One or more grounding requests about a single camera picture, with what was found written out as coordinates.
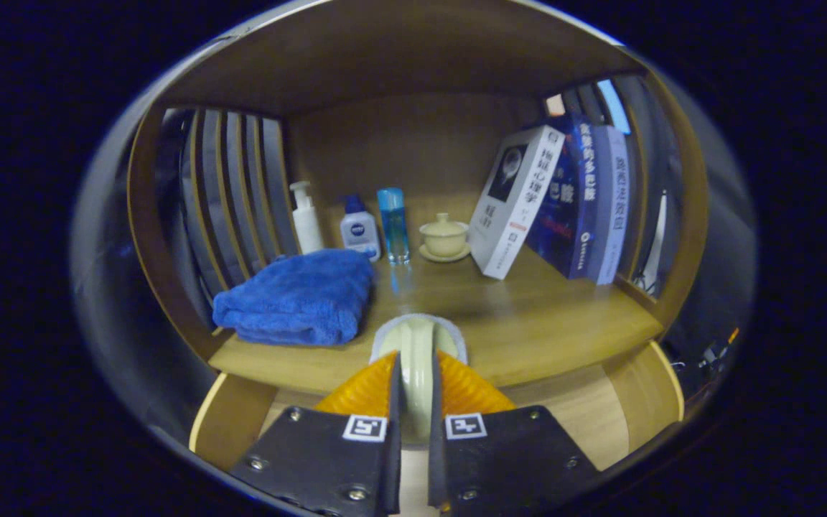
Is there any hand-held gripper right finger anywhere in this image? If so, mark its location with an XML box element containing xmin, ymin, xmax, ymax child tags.
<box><xmin>426</xmin><ymin>350</ymin><xmax>601</xmax><ymax>514</ymax></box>

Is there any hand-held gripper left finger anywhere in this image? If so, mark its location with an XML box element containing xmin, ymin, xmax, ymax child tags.
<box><xmin>229</xmin><ymin>352</ymin><xmax>403</xmax><ymax>516</ymax></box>

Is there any wooden drawer with black knob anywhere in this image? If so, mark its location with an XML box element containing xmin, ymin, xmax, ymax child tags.
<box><xmin>190</xmin><ymin>341</ymin><xmax>686</xmax><ymax>517</ymax></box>

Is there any cream handled scrub brush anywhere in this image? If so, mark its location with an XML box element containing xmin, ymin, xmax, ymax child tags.
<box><xmin>369</xmin><ymin>313</ymin><xmax>469</xmax><ymax>450</ymax></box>

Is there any wooden countertop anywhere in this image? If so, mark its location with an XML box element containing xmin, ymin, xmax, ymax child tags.
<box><xmin>209</xmin><ymin>237</ymin><xmax>664</xmax><ymax>396</ymax></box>

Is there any wooden cabinet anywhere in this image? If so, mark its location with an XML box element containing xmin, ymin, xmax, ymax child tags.
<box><xmin>126</xmin><ymin>0</ymin><xmax>710</xmax><ymax>475</ymax></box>

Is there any blue folded towel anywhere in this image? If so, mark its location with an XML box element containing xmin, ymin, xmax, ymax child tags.
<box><xmin>212</xmin><ymin>248</ymin><xmax>375</xmax><ymax>347</ymax></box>

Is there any beige lidded teacup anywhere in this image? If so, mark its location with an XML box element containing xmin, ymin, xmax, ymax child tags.
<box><xmin>419</xmin><ymin>213</ymin><xmax>472</xmax><ymax>264</ymax></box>

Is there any white bottle with blue cap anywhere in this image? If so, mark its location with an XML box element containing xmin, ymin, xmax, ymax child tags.
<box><xmin>340</xmin><ymin>195</ymin><xmax>382</xmax><ymax>261</ymax></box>

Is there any orange and black gripper device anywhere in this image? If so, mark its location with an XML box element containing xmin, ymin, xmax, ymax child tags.
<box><xmin>701</xmin><ymin>327</ymin><xmax>741</xmax><ymax>367</ymax></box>

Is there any white pump bottle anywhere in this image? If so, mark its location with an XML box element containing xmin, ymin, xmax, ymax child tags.
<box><xmin>289</xmin><ymin>181</ymin><xmax>324</xmax><ymax>255</ymax></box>

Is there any clear blue bottle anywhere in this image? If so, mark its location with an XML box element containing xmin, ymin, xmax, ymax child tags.
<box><xmin>376</xmin><ymin>187</ymin><xmax>411</xmax><ymax>266</ymax></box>

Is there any white book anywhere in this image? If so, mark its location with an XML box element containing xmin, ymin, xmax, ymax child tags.
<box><xmin>469</xmin><ymin>125</ymin><xmax>566</xmax><ymax>280</ymax></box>

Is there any dark blue book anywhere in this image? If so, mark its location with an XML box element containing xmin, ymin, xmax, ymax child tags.
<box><xmin>526</xmin><ymin>115</ymin><xmax>597</xmax><ymax>279</ymax></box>

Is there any pale blue book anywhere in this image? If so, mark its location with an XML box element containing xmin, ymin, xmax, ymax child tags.
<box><xmin>586</xmin><ymin>125</ymin><xmax>631</xmax><ymax>286</ymax></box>

